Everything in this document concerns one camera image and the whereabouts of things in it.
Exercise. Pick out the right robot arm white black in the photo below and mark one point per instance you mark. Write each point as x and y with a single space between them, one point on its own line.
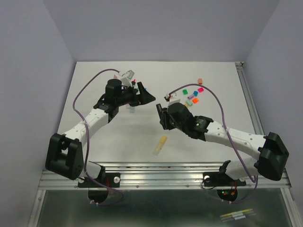
267 153

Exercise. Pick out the aluminium rail right side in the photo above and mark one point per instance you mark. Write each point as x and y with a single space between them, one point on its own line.
248 119

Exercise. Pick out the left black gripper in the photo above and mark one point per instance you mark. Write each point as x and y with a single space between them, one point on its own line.
143 98

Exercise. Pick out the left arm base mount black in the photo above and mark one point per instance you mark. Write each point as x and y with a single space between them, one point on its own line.
102 186

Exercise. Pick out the pens on lower shelf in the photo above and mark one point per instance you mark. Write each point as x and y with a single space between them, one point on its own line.
237 215

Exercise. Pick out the pastel green pen cap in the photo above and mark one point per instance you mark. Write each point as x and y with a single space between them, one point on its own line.
189 102

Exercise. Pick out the aluminium rail frame front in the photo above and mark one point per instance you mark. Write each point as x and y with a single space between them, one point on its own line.
155 176

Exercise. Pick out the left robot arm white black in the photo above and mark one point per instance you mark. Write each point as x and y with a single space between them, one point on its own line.
65 151

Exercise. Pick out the pastel yellow highlighter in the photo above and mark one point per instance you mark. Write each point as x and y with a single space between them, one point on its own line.
160 145

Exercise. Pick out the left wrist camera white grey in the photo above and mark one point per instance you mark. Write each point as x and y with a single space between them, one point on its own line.
126 78

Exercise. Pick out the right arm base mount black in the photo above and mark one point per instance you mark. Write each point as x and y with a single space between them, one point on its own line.
213 180

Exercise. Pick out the pastel green highlighter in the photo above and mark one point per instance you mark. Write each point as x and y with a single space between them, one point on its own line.
132 110

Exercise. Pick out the pink pen cap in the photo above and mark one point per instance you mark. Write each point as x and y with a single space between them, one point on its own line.
201 89

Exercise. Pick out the bright orange pen cap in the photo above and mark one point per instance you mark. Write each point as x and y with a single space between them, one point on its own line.
195 100

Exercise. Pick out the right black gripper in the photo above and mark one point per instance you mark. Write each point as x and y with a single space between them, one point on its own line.
164 118

